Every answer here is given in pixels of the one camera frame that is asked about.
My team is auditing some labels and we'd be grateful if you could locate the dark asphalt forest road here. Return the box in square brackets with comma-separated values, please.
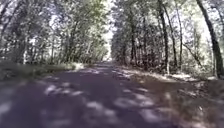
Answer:
[0, 61, 188, 128]

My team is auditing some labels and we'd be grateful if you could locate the wood of tall trees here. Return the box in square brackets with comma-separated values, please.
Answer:
[109, 0, 224, 80]

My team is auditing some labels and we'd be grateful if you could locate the wood of green trees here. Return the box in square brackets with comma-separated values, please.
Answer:
[0, 0, 113, 66]

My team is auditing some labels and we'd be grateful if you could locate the grassy verge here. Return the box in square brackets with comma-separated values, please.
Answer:
[0, 60, 86, 82]

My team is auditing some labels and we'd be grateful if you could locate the leaf-strewn dirt verge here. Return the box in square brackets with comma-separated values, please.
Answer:
[114, 63, 224, 128]

